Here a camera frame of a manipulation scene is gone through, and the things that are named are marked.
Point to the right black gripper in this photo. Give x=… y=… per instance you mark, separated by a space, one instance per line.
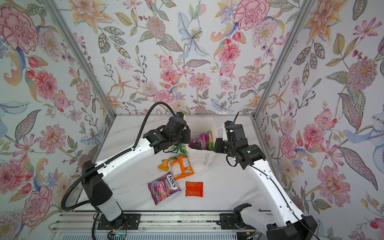
x=219 y=143

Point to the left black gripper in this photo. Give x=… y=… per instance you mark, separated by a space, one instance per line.
x=187 y=134

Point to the green snack pack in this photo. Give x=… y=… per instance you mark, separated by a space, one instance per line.
x=181 y=149

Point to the green Lays chips bag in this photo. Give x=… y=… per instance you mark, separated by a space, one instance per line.
x=210 y=143

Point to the white paper gift bag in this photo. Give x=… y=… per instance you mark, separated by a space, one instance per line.
x=203 y=159

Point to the purple berry biscuit pack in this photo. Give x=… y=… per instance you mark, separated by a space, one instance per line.
x=198 y=143

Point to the orange snack pack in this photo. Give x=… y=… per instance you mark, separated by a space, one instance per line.
x=181 y=167

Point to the purple Fox's candy bag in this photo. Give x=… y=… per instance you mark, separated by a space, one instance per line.
x=163 y=188

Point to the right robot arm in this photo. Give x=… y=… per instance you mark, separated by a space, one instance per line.
x=287 y=221

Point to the orange wrapped snack piece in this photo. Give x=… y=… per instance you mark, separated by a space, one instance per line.
x=164 y=166

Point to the red small snack packet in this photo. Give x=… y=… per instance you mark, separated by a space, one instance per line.
x=194 y=189

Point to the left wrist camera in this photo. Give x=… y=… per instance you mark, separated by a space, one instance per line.
x=180 y=115

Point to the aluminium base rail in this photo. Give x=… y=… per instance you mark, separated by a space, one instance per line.
x=165 y=221

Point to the right aluminium frame post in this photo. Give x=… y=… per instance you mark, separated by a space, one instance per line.
x=303 y=13

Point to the aluminium frame post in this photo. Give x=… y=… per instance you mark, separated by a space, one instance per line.
x=63 y=27
x=303 y=13

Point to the left aluminium frame post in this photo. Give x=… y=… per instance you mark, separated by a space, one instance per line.
x=63 y=27

